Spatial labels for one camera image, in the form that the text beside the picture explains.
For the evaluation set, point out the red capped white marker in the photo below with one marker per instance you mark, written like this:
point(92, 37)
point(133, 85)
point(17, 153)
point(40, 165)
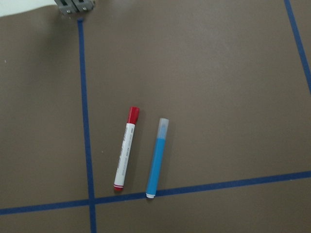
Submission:
point(126, 148)

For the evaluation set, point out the blue highlighter pen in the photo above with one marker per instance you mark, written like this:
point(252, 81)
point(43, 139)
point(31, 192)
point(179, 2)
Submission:
point(157, 158)

